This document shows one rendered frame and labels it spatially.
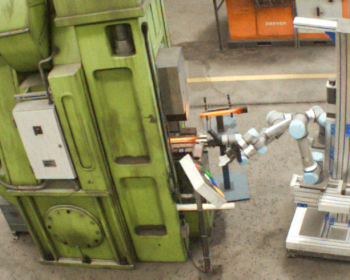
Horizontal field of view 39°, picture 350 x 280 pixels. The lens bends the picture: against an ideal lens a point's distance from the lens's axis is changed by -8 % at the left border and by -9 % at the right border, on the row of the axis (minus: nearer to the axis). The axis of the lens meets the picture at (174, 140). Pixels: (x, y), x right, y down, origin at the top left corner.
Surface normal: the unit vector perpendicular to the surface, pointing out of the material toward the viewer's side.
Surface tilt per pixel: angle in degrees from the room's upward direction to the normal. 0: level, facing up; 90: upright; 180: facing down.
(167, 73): 90
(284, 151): 0
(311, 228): 0
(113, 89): 89
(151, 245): 90
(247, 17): 90
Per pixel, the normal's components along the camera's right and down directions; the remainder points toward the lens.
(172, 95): -0.12, 0.61
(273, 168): -0.15, -0.79
